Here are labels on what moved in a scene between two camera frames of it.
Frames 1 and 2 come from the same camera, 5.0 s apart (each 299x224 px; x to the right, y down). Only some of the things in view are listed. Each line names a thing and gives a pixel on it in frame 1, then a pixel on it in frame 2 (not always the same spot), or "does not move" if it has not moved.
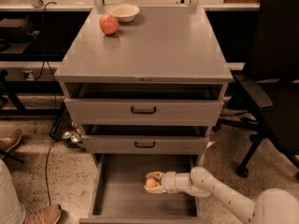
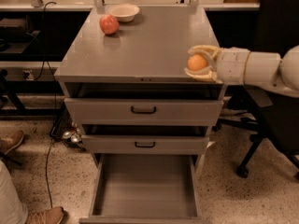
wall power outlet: (28, 75) does not move
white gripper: (168, 182) to (231, 64)
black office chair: (270, 99) does not move
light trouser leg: (11, 209) does not move
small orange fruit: (150, 182) to (197, 63)
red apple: (108, 24) does not move
